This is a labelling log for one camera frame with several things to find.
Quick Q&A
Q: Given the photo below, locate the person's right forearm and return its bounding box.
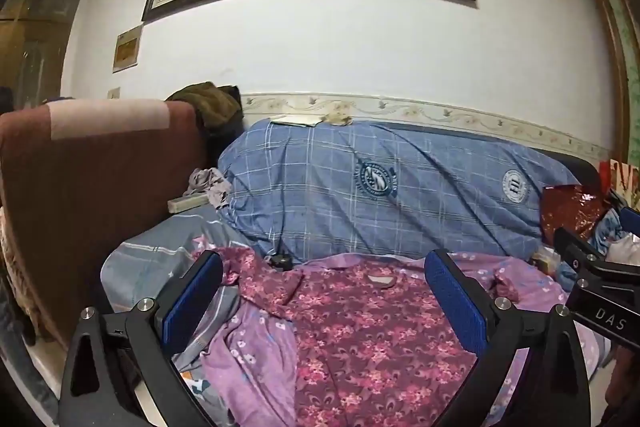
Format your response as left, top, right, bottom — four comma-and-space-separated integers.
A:
600, 342, 640, 427

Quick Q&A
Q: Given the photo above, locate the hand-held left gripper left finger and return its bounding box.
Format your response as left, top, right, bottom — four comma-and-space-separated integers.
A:
56, 250, 224, 427

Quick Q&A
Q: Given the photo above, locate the blue plaid quilt cover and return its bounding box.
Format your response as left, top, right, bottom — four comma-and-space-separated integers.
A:
217, 119, 583, 265

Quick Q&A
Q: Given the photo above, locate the flat paper booklet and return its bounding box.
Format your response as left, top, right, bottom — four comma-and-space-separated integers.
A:
269, 114, 323, 128

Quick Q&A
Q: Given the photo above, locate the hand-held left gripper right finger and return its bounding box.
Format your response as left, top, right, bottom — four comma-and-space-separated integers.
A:
424, 249, 594, 427

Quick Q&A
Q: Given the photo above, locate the crumpled blue cloth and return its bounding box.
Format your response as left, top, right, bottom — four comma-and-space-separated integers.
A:
590, 208, 627, 254

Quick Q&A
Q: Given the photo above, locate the brown covered armchair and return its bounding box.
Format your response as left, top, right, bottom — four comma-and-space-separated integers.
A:
0, 98, 211, 348

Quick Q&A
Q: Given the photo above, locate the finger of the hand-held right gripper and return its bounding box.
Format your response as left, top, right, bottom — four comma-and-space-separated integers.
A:
607, 191, 640, 239
553, 226, 607, 281

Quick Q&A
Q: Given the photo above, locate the maroon floral shirt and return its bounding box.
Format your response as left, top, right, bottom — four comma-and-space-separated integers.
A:
215, 247, 511, 427

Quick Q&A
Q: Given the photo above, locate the crumpled grey cloth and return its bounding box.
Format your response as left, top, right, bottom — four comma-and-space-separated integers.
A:
182, 167, 233, 210

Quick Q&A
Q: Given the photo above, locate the shiny red-brown bag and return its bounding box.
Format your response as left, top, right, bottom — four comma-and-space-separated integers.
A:
541, 184, 606, 245

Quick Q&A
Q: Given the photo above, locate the long white box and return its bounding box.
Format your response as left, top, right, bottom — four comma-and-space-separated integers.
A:
167, 194, 208, 214

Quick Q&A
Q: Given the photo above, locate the small framed picture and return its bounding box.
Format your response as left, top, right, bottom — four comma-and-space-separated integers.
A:
112, 23, 145, 74

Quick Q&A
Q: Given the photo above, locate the grey striped bedsheet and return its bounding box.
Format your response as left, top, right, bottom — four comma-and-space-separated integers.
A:
100, 204, 261, 408

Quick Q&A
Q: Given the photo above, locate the dark green clothing pile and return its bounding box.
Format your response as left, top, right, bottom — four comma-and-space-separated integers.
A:
165, 82, 244, 142

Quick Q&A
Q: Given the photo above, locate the wooden door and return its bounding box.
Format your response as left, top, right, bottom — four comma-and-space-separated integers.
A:
0, 0, 91, 108

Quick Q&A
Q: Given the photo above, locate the purple floral blanket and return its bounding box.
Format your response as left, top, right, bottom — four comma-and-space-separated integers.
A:
192, 247, 613, 427

